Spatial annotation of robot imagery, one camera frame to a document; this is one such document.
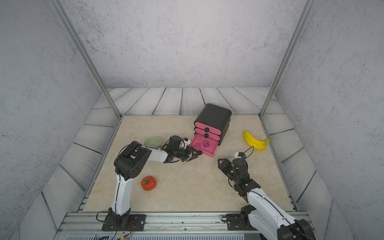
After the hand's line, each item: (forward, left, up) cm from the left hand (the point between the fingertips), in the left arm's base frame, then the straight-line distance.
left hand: (201, 156), depth 94 cm
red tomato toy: (-17, +29, +2) cm, 33 cm away
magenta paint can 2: (+8, +2, 0) cm, 8 cm away
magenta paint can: (+8, -4, +1) cm, 9 cm away
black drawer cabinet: (+15, -8, +14) cm, 22 cm away
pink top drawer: (+12, -4, +12) cm, 17 cm away
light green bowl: (+11, +32, +2) cm, 33 cm away
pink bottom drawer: (+5, -7, -2) cm, 8 cm away
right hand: (-7, -11, +6) cm, 14 cm away
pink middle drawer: (+12, -4, +7) cm, 14 cm away
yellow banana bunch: (+6, -38, +1) cm, 39 cm away
